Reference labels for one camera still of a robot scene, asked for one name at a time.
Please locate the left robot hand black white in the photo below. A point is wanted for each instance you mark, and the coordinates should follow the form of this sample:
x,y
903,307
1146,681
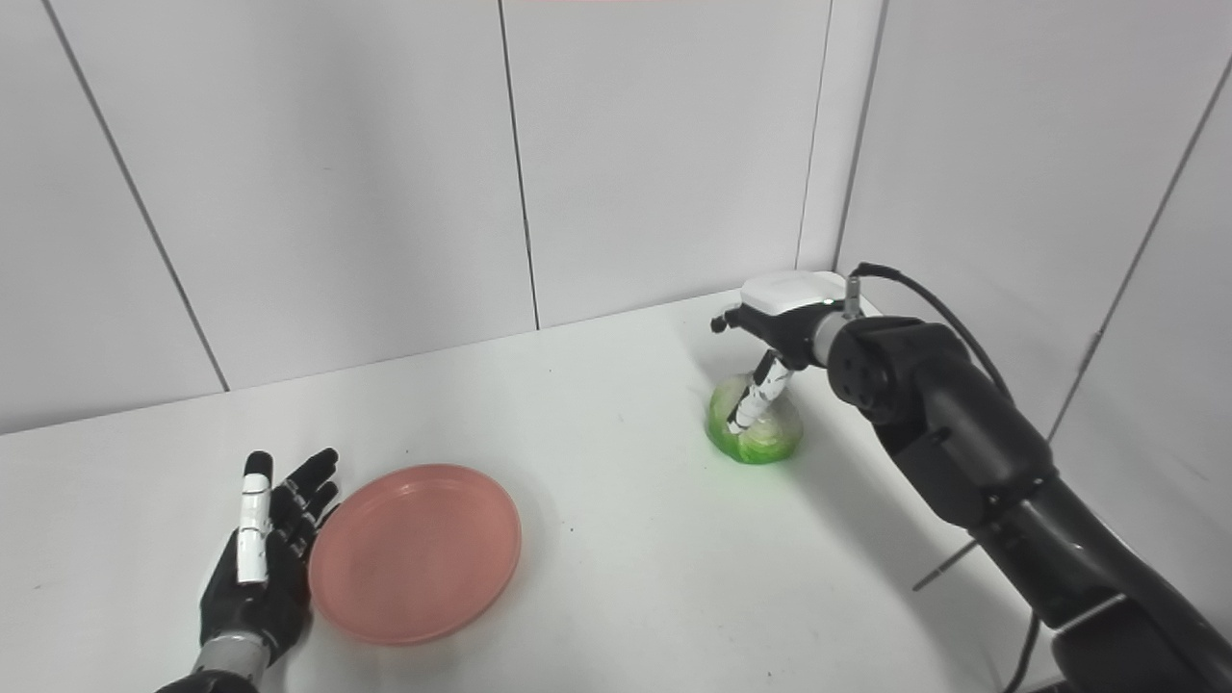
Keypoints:
x,y
260,568

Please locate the pink round plate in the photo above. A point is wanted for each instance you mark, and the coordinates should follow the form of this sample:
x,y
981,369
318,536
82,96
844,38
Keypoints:
x,y
416,553

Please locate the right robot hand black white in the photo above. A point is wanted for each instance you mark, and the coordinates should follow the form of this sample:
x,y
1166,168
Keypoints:
x,y
775,332

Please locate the green white cabbage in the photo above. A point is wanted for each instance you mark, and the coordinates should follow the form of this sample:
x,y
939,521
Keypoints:
x,y
765,433

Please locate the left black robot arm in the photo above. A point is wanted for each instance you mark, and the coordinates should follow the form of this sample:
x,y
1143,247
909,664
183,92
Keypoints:
x,y
207,681

